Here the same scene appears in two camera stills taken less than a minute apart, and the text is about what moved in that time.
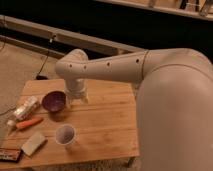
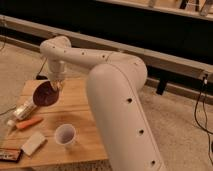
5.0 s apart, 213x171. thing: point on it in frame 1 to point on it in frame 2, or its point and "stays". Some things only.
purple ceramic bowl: x=54 y=101 to x=45 y=95
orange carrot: x=28 y=122 stays
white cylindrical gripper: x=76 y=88 to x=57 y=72
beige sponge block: x=33 y=143 stays
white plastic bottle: x=25 y=110 stays
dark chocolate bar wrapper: x=10 y=155 stays
